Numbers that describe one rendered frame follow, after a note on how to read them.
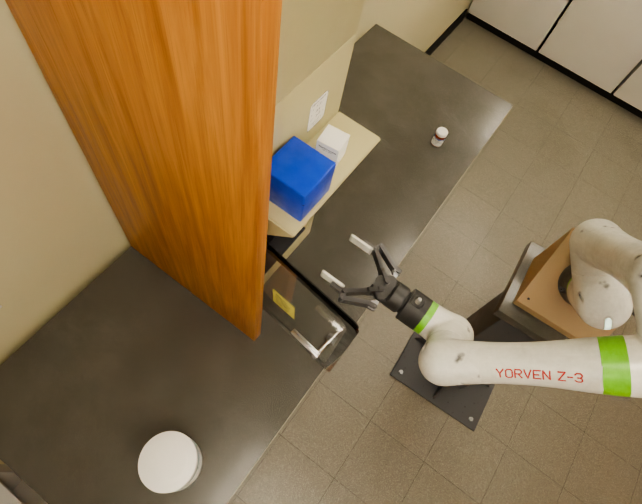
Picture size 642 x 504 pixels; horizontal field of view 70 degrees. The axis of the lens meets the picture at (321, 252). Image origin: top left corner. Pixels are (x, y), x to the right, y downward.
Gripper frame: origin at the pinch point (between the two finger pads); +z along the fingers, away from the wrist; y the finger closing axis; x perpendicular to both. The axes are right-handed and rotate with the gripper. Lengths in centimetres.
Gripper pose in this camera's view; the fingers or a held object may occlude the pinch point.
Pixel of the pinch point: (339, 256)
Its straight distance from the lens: 122.3
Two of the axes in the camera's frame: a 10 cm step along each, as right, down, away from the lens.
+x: -1.4, 4.4, 8.9
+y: -5.8, 6.9, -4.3
